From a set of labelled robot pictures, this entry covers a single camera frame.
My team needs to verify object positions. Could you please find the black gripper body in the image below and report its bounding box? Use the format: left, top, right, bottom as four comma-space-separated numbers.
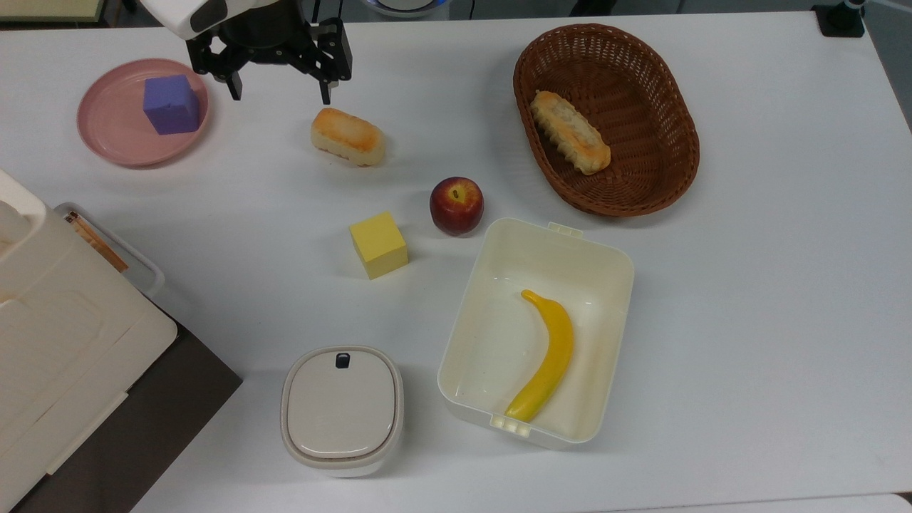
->
187, 18, 353, 82

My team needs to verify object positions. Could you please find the purple foam cube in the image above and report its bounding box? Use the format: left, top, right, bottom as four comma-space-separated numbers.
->
142, 74, 201, 136

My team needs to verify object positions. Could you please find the yellow foam cube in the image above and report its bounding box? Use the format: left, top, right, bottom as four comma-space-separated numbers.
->
349, 211, 410, 280

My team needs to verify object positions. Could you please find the toasted bread roll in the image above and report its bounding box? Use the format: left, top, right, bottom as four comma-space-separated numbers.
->
311, 108, 386, 167

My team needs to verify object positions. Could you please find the pink round plate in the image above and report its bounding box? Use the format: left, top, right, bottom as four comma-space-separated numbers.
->
77, 58, 212, 168

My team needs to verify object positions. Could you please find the red apple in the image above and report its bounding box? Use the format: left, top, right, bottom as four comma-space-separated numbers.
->
430, 177, 485, 237

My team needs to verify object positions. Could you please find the long ridged bread loaf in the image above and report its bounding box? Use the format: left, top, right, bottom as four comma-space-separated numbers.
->
530, 90, 612, 176

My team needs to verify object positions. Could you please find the white plastic lunch box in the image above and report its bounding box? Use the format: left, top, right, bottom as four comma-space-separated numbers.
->
437, 217, 636, 450

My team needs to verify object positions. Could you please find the cream toy microwave oven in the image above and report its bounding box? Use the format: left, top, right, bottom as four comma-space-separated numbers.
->
0, 169, 178, 513

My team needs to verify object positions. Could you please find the small white lidded bin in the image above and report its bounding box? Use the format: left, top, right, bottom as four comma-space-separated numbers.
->
280, 346, 405, 478

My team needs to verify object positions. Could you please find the brown wicker basket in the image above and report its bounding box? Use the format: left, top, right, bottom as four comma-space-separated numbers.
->
513, 24, 700, 217

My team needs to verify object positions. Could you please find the dark brown drawer cabinet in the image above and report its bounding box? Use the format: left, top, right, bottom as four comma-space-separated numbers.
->
11, 306, 243, 513

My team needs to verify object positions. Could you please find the yellow banana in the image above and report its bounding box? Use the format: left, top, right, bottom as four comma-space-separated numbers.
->
505, 289, 575, 423

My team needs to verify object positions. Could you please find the white drawer handle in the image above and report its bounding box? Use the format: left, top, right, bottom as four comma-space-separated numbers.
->
53, 202, 165, 297

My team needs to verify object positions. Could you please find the black camera stand clamp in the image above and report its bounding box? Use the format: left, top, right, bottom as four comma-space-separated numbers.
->
812, 0, 867, 38

